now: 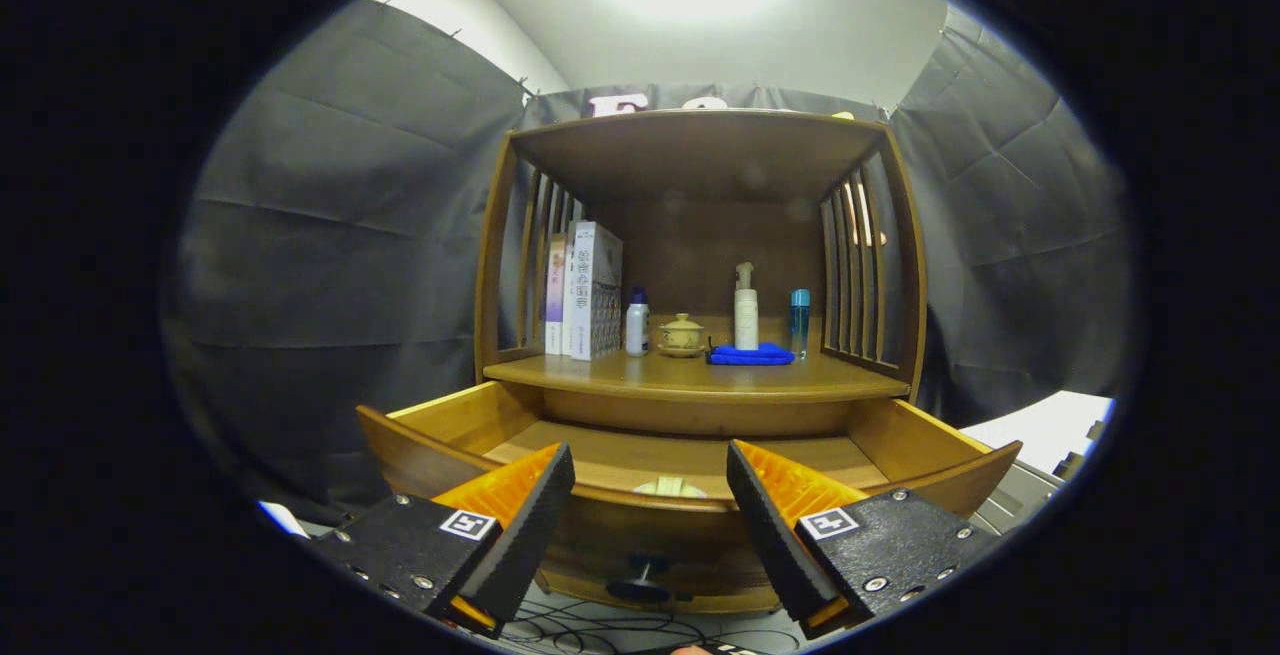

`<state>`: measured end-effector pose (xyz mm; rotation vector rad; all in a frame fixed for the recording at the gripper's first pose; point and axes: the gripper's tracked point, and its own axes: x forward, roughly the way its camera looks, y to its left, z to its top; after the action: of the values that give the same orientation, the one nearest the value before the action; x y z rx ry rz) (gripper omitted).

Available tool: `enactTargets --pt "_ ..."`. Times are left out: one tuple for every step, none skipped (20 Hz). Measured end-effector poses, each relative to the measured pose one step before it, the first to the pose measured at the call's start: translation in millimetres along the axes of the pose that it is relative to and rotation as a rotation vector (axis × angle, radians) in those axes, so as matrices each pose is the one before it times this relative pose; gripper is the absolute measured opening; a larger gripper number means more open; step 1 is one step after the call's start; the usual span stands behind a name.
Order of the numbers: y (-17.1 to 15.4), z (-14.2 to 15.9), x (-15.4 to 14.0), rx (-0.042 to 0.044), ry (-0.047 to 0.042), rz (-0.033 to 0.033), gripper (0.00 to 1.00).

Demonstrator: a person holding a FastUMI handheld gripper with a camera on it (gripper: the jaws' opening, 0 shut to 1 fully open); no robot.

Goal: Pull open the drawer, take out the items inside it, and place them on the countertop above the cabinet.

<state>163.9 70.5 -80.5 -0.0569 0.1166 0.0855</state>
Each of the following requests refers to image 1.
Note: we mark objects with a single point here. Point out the green ornament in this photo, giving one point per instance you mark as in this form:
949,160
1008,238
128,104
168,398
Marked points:
670,487

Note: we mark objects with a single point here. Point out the white bottle with blue cap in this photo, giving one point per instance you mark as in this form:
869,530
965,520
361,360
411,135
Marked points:
637,330

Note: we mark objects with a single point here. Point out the white drawer unit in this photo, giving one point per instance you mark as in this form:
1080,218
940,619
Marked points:
1040,425

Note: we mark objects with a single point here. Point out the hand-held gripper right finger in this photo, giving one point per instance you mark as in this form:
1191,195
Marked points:
775,535

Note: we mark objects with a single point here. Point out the thin purple book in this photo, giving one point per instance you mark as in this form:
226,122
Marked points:
554,295

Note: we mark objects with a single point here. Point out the wooden drawer with black knob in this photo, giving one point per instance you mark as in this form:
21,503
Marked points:
660,535

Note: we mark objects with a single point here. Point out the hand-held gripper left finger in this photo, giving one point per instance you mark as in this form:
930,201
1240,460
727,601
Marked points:
525,530

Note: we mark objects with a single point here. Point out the thick white book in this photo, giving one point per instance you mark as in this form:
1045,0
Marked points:
590,275

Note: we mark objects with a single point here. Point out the clear blue bottle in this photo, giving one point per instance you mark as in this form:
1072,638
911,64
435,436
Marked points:
800,325

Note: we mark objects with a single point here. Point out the yellow lidded teacup with saucer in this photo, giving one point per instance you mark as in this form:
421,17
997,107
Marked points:
681,337

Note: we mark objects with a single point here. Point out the brown wooden cabinet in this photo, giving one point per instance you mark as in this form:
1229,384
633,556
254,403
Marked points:
700,150

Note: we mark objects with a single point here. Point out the blue folded cloth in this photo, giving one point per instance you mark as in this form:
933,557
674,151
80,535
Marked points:
765,355

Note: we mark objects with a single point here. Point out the white pump bottle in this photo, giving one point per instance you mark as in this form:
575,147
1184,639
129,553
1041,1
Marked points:
746,320

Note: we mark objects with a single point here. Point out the wooden countertop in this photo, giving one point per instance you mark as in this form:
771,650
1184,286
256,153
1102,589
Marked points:
640,375

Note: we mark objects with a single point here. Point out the black backdrop cloth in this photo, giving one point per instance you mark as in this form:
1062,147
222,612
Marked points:
330,235

